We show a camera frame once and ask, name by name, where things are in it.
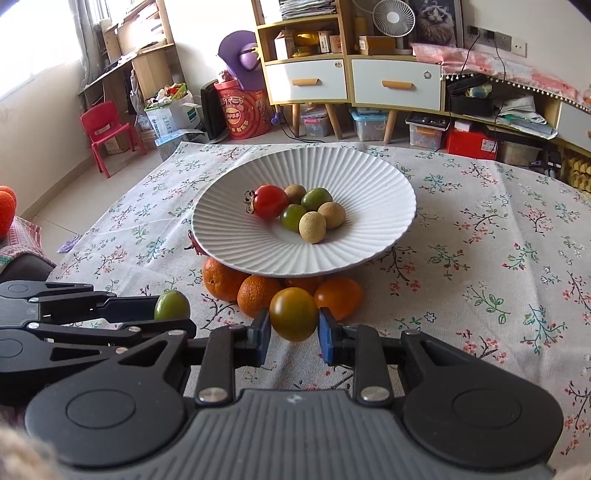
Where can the stack of papers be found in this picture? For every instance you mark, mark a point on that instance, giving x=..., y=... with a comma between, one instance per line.
x=307, y=8

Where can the patterned blanket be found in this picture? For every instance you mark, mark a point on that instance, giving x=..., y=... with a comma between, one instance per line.
x=21, y=240

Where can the wooden desk with shelves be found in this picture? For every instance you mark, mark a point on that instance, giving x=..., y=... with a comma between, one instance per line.
x=152, y=64

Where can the white carton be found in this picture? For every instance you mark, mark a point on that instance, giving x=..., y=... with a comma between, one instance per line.
x=285, y=46

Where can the low cabinet white drawer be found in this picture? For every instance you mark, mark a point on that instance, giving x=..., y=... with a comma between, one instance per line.
x=575, y=120

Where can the beige fuzzy clothing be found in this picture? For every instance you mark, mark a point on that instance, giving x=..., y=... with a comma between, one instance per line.
x=18, y=452

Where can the pink patterned cloth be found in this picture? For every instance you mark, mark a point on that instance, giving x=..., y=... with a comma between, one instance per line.
x=508, y=69

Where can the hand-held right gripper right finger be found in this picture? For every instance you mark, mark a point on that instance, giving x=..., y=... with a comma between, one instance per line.
x=327, y=339

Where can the brown cardboard box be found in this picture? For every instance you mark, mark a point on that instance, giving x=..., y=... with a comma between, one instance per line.
x=376, y=45

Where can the orange cherry tomato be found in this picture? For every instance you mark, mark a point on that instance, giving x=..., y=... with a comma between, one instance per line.
x=339, y=297
x=302, y=282

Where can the small orange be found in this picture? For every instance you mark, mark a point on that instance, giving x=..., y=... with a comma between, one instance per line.
x=256, y=297

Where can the black case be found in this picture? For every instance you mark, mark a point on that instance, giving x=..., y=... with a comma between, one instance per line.
x=471, y=99

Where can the pile of papers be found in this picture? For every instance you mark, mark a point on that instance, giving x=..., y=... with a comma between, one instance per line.
x=526, y=115

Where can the purple plush toy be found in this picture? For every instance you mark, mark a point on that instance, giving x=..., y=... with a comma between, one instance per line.
x=233, y=50

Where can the cat picture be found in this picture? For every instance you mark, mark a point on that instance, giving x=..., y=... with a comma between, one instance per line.
x=436, y=21

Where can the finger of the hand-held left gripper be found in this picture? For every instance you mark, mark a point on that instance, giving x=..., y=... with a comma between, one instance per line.
x=138, y=328
x=129, y=305

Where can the red tomato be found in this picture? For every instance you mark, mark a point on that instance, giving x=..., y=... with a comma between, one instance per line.
x=196, y=247
x=272, y=201

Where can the yellow shelf item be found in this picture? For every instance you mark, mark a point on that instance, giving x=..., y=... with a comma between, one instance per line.
x=306, y=44

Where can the floral tablecloth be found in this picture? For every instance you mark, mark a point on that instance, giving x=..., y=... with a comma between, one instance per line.
x=461, y=277

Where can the black heater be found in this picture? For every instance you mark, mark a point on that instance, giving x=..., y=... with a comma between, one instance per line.
x=212, y=110

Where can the purple fringed cloth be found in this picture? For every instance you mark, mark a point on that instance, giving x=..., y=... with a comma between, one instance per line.
x=69, y=244

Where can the red plastic child chair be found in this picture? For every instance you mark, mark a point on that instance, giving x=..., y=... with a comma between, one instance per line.
x=104, y=122

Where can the orange plush toy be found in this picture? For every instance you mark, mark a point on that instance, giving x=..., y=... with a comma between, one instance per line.
x=7, y=210

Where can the clear black-lid storage box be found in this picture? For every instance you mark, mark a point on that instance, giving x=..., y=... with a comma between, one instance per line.
x=427, y=133

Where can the green cherry tomato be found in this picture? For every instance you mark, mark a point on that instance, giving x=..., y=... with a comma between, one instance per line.
x=316, y=197
x=293, y=217
x=171, y=304

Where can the white wall socket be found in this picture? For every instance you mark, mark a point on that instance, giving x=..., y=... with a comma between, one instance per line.
x=519, y=46

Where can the white desk fan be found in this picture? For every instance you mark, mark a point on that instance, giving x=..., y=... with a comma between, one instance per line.
x=392, y=16

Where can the beige longan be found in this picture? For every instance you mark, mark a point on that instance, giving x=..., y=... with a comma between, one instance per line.
x=311, y=227
x=331, y=214
x=295, y=193

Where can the light blue cardboard box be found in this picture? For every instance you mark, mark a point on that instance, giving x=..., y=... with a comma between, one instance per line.
x=175, y=139

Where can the clear blue-lid storage box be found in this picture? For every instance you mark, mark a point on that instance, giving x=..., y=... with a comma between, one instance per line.
x=368, y=125

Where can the yellow egg tray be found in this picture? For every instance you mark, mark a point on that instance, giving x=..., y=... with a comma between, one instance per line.
x=577, y=173

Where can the red round drum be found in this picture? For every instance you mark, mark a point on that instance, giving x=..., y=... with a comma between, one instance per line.
x=244, y=115

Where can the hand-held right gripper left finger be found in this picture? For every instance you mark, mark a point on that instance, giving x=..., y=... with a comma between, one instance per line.
x=264, y=338

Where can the olive brown cherry tomato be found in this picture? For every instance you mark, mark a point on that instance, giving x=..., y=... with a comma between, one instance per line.
x=294, y=314

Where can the wooden cabinet with legs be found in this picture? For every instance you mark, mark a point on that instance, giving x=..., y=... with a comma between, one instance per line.
x=348, y=62

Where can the grey wall socket strip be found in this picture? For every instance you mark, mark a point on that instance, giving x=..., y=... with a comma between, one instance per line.
x=488, y=37

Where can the red flat box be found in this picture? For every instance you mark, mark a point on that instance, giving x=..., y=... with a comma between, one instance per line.
x=471, y=144

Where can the large orange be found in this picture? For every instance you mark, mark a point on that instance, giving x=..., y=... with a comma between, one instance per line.
x=221, y=279

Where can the white ribbed plate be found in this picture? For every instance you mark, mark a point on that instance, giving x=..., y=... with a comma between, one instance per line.
x=360, y=194

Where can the white cardboard box with toys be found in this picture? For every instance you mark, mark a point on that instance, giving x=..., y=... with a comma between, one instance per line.
x=171, y=117

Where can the dark brown seat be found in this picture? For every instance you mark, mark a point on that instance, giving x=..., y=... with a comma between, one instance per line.
x=25, y=268

